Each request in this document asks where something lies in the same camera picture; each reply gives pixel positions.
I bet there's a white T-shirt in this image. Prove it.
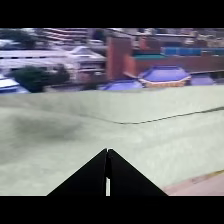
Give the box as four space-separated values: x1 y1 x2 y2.
0 85 224 197

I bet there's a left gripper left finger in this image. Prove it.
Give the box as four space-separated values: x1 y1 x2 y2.
46 148 108 197

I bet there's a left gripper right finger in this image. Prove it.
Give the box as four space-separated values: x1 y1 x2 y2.
107 148 168 197

